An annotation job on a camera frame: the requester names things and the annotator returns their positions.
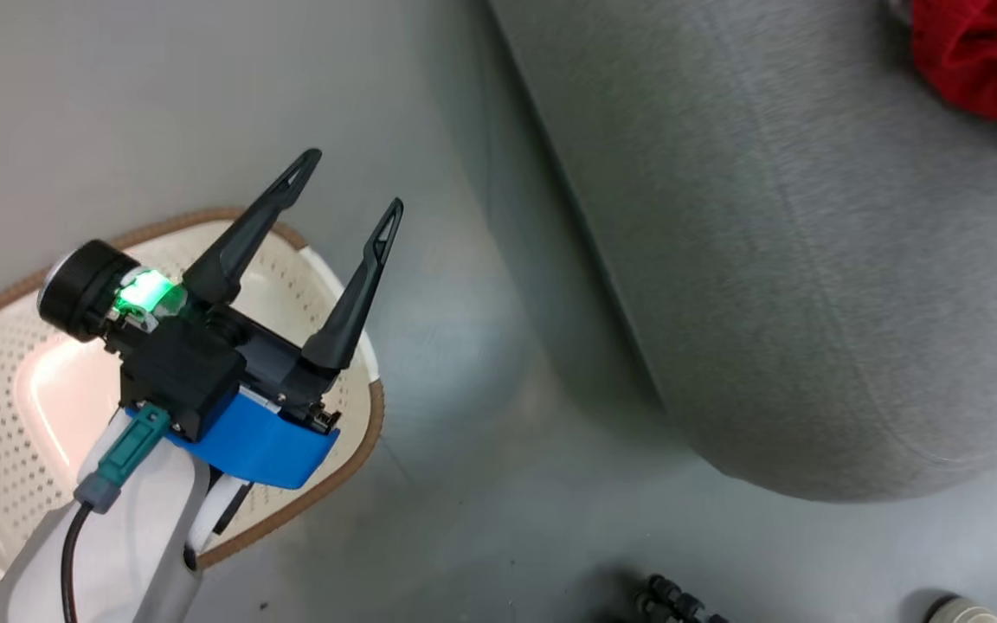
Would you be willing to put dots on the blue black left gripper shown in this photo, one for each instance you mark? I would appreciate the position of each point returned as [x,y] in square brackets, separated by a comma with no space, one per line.
[269,433]

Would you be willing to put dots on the red garment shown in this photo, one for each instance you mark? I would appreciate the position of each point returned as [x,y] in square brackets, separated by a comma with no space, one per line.
[983,61]

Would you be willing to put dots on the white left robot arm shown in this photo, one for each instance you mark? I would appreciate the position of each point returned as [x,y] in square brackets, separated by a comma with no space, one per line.
[126,554]

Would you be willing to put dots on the grey fabric sofa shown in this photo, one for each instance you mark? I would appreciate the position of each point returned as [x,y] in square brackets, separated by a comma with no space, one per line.
[810,260]

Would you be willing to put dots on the black ribbed robot part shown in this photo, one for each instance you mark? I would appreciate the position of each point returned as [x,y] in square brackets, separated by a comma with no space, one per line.
[672,601]

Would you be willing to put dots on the grey round robot part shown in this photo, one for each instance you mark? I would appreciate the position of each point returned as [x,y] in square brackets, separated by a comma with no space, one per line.
[961,613]

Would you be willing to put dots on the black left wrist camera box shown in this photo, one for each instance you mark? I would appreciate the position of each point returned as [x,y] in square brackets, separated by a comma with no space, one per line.
[178,372]

